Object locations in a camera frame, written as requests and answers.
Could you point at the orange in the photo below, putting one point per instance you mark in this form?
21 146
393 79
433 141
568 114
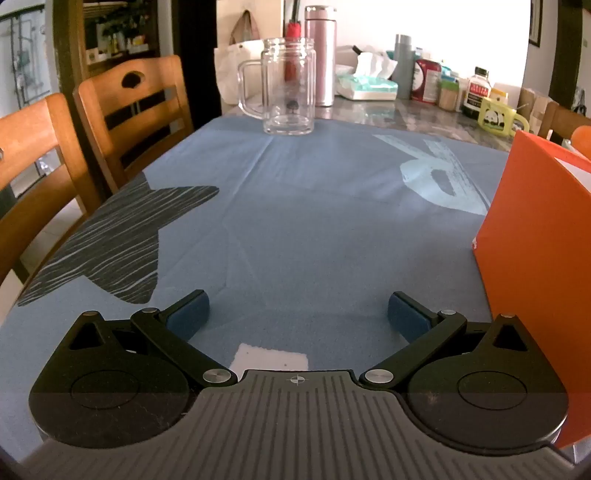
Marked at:
582 141

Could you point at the white crumpled tissue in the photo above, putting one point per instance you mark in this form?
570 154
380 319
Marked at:
374 62

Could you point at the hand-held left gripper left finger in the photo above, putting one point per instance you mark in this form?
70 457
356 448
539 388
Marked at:
191 311

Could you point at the blue printed tablecloth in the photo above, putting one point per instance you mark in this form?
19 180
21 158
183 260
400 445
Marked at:
300 230

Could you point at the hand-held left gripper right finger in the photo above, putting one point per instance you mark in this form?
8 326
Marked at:
402 314

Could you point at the white tote bag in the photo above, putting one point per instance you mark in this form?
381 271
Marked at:
231 74

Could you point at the pink thermos flask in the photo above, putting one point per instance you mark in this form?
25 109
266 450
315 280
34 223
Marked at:
321 60

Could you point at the grey bottle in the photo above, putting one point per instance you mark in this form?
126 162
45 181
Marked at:
404 69

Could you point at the clear glass jar mug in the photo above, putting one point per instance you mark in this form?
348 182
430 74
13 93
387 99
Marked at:
288 117

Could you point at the wooden shelf cabinet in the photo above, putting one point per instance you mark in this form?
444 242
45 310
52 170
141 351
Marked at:
76 27

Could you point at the dark bottle white label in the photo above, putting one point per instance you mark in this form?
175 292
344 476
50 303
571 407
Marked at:
475 94

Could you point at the yellow panda mug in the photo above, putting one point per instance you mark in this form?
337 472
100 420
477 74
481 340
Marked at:
496 117

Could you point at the small beige jar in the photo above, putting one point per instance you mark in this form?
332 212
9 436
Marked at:
448 94

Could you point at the wooden chair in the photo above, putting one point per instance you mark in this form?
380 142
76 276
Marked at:
138 92
32 138
554 120

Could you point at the red folded umbrella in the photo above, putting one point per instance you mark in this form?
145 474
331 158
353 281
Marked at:
293 30

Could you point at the red snack canister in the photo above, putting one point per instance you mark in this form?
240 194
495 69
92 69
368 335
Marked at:
425 81

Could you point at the teal tissue pack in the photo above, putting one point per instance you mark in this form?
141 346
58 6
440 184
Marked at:
367 87

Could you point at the framed wall picture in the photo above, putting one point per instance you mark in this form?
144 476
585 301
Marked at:
534 23

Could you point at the orange cardboard box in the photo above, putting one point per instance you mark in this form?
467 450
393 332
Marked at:
540 258

